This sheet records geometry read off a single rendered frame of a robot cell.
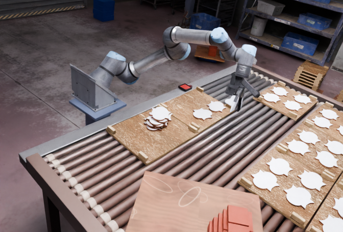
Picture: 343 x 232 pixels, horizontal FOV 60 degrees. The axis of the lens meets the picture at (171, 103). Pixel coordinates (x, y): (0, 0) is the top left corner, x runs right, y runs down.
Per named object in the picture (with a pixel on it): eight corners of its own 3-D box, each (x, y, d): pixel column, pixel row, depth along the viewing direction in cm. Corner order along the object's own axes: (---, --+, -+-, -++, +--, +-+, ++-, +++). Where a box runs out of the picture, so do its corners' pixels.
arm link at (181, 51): (112, 64, 204) (180, 28, 182) (126, 76, 214) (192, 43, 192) (111, 77, 197) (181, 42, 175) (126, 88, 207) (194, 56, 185)
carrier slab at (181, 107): (157, 107, 195) (157, 105, 194) (195, 89, 223) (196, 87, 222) (198, 134, 177) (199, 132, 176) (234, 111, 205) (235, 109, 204)
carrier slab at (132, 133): (105, 130, 167) (105, 128, 167) (157, 108, 194) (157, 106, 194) (146, 165, 149) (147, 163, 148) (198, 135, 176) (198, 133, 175)
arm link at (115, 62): (96, 62, 193) (108, 46, 194) (110, 74, 202) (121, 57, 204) (105, 67, 184) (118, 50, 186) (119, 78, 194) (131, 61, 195)
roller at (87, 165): (56, 181, 138) (55, 174, 136) (258, 77, 268) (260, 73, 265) (61, 187, 136) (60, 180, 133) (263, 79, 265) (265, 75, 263)
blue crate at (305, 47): (280, 46, 583) (284, 35, 571) (284, 41, 616) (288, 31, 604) (312, 56, 561) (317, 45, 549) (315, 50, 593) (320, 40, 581)
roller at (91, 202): (79, 208, 128) (79, 201, 125) (278, 86, 257) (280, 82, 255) (86, 216, 125) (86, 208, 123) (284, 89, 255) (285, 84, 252)
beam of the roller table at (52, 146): (19, 161, 148) (18, 153, 145) (239, 67, 286) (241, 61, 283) (27, 172, 143) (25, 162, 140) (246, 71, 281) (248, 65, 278)
